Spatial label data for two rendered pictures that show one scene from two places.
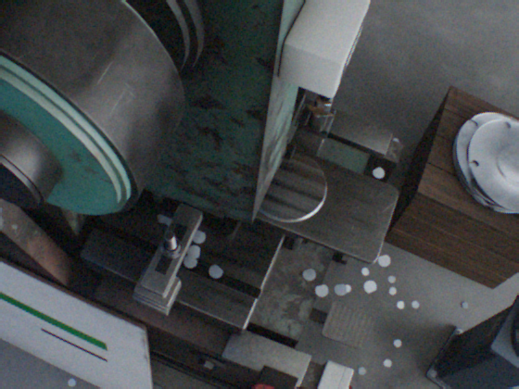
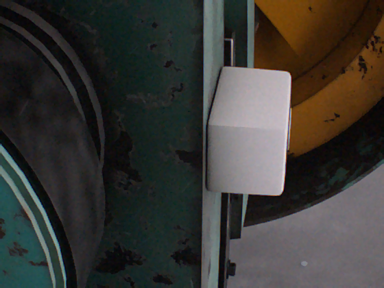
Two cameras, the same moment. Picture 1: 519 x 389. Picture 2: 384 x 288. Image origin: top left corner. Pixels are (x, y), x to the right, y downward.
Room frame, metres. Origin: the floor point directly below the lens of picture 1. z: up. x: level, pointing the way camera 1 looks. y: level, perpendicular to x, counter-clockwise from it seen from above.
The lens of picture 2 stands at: (-0.14, 0.05, 1.54)
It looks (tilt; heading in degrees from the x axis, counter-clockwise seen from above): 30 degrees down; 355
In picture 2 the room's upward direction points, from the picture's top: straight up
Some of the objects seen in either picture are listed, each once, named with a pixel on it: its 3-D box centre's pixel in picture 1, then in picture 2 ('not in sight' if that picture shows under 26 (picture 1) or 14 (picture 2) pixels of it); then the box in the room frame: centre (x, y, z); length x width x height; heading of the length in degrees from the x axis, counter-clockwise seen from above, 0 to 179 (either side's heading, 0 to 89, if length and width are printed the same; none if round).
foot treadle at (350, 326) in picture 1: (263, 294); not in sight; (0.41, -0.04, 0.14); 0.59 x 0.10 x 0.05; 77
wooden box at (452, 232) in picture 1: (475, 191); not in sight; (0.81, -0.62, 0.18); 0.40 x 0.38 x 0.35; 75
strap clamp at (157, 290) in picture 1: (169, 252); not in sight; (0.28, 0.13, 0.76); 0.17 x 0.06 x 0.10; 167
